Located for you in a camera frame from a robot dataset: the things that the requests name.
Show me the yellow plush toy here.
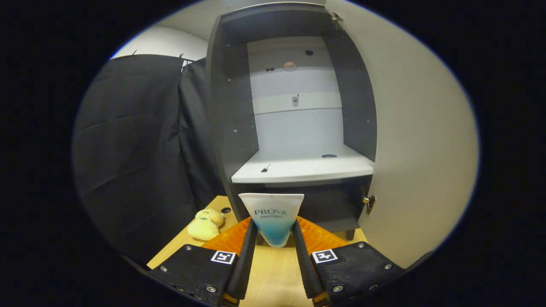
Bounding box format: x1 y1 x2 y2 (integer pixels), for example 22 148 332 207
187 208 224 241

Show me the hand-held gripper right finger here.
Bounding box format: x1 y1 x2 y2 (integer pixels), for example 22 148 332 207
292 217 406 307

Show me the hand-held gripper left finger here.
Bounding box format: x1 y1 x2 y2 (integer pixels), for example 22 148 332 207
147 217 258 307

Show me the white cabinet shelf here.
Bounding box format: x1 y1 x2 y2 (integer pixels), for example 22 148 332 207
231 145 375 184

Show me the beige cabinet door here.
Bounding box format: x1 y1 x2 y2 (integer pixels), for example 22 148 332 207
325 0 479 269

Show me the black backdrop cloth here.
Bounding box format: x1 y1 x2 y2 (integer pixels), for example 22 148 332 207
73 55 227 265

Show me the white blue cosmetic tube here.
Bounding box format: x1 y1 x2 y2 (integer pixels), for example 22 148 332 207
238 193 305 248

